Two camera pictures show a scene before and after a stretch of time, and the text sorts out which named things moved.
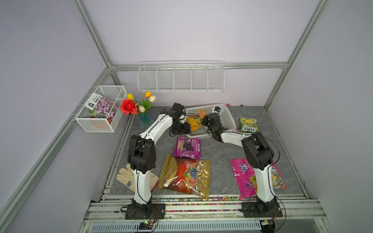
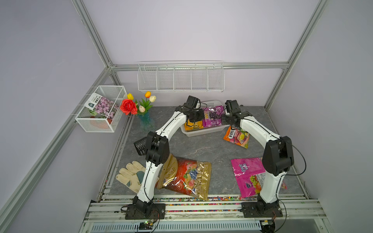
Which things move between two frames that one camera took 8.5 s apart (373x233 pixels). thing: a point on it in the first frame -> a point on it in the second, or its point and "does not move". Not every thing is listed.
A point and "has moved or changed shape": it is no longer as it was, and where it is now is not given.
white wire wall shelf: (181, 76) does not move
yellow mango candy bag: (195, 120) does not move
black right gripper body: (206, 121) -> (227, 119)
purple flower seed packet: (102, 105) does not move
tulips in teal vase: (145, 118) does not move
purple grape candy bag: (188, 147) has moved or changed shape
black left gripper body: (181, 128) -> (198, 115)
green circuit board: (146, 225) does not move
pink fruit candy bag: (246, 177) does not move
